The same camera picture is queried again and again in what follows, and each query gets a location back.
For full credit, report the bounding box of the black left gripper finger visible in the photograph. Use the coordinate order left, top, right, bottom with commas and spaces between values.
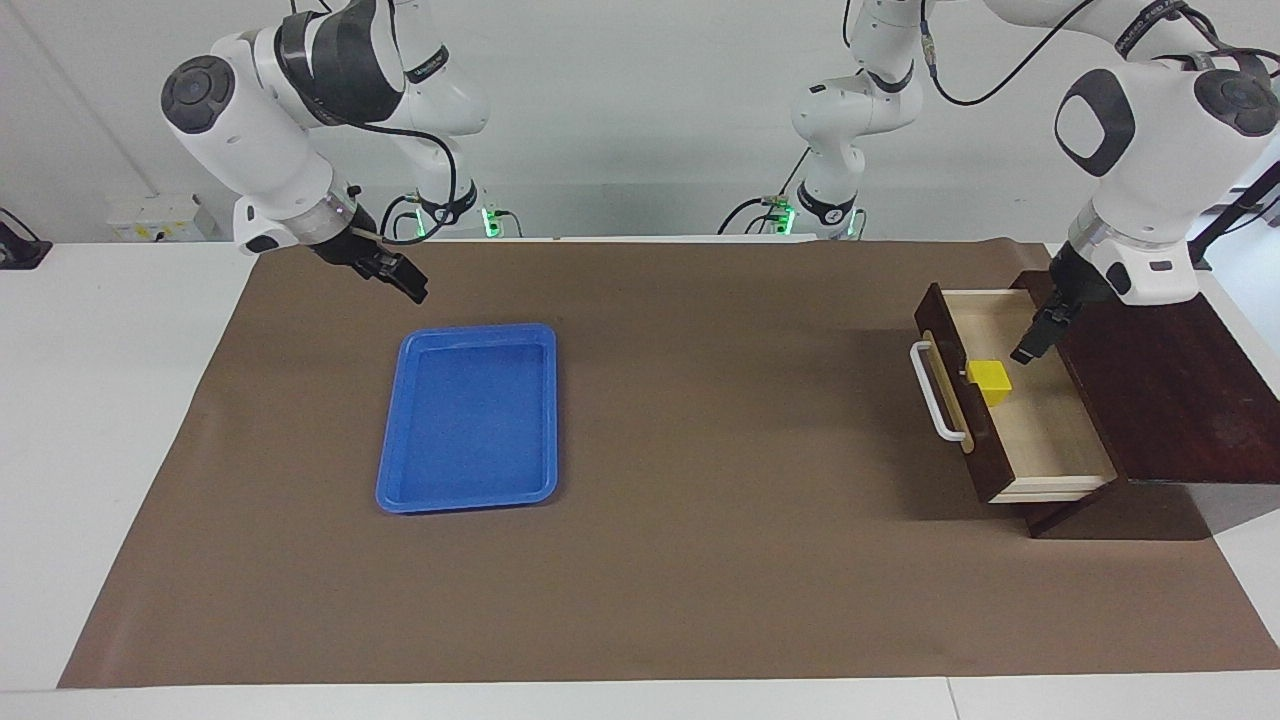
1025, 312, 1077, 363
1010, 308, 1059, 363

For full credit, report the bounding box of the yellow cube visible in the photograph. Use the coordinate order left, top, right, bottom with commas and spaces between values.
966, 360, 1013, 408

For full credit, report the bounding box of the dark wooden drawer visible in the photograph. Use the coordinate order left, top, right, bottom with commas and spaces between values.
910, 283, 1119, 504

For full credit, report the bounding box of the white drawer handle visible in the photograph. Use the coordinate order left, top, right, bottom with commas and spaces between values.
910, 340, 969, 443

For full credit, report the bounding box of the dark brown wooden cabinet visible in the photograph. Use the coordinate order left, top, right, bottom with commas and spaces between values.
1010, 270, 1280, 541

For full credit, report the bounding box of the blue plastic tray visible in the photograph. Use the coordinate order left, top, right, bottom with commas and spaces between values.
376, 322, 558, 515

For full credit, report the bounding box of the black desk clamp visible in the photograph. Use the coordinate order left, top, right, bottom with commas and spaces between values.
0, 208, 53, 271

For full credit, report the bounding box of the brown table mat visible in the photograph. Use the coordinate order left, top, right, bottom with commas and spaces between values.
57, 238, 1280, 689

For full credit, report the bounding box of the black right base cable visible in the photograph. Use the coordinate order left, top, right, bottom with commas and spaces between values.
380, 193, 426, 241

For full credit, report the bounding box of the black base cable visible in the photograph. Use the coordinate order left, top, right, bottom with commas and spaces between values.
380, 193, 426, 241
718, 150, 811, 236

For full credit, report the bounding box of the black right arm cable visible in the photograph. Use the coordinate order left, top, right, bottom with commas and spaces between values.
330, 120, 461, 247

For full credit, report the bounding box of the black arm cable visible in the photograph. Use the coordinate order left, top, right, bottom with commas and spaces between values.
918, 0, 1251, 106
330, 120, 461, 247

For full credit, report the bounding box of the white wall socket box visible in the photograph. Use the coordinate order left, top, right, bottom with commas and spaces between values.
108, 195, 219, 242

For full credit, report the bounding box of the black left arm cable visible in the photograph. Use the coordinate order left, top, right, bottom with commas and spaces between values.
918, 0, 1251, 106

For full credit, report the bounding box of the black left base cable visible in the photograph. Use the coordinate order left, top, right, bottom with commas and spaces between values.
718, 150, 811, 236

